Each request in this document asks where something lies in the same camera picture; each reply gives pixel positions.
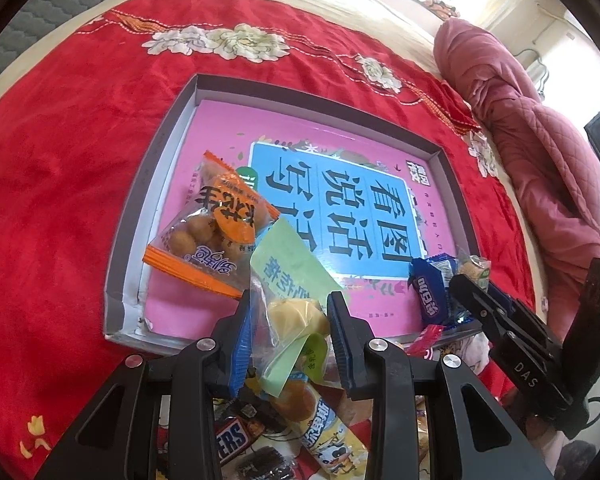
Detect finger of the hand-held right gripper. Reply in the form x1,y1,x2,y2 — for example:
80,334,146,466
448,274,518,346
487,282,548,331

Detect clear tan biscuit packet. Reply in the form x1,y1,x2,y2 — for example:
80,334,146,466
455,245,493,293

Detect grey quilted headboard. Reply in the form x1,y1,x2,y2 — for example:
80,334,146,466
0,0,146,76

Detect beige bedsheet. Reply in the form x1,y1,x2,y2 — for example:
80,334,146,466
0,0,481,126

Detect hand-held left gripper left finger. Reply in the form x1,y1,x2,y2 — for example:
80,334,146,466
35,302,261,480

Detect brown chocolate bar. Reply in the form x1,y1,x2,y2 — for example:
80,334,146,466
212,417,263,478

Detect blue candy packet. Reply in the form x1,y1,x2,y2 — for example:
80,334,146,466
409,255,473,331

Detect pink book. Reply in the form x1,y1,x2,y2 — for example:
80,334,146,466
140,99,476,341

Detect red floral blanket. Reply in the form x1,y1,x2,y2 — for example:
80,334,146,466
0,0,536,480

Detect grey cardboard box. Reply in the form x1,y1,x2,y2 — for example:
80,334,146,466
102,74,481,356

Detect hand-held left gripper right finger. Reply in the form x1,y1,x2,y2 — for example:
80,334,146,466
327,291,553,480

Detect pink quilt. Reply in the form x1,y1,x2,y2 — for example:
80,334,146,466
434,17,600,331

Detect red wrapped snack bar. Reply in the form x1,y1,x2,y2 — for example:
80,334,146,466
407,324,447,361

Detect light green candy packet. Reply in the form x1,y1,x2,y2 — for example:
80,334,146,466
250,220,333,396

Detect yellow cow print snack packet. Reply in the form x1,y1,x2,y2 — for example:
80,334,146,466
280,377,371,480

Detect orange snack packet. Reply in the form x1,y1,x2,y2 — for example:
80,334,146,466
144,150,281,301

